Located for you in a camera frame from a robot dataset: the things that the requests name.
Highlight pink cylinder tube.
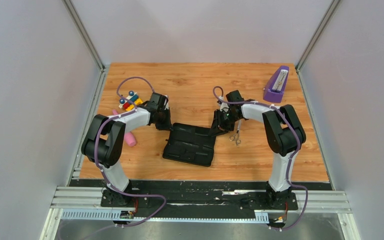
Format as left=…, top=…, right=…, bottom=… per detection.
left=112, top=109, right=138, bottom=148

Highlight silver hair scissors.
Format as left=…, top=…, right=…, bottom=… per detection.
left=229, top=120, right=242, bottom=148

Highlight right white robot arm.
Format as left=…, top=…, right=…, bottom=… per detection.
left=209, top=90, right=306, bottom=209

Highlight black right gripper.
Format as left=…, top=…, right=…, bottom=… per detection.
left=208, top=109, right=241, bottom=138

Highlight left aluminium frame post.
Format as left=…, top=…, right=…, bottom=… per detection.
left=62, top=0, right=107, bottom=72

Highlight black zip tool case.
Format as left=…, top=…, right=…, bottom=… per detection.
left=162, top=122, right=216, bottom=167

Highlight colourful toy block truck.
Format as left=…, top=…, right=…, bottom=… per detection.
left=118, top=90, right=144, bottom=111

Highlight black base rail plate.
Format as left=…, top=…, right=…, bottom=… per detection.
left=68, top=179, right=334, bottom=220

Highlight purple metronome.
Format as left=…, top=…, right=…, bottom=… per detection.
left=263, top=65, right=290, bottom=103

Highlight right aluminium frame post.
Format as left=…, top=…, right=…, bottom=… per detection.
left=295, top=0, right=342, bottom=73

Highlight aluminium frame post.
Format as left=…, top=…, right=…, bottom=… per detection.
left=62, top=0, right=107, bottom=72
left=295, top=0, right=342, bottom=73

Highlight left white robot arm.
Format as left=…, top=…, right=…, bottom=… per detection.
left=80, top=92, right=172, bottom=207

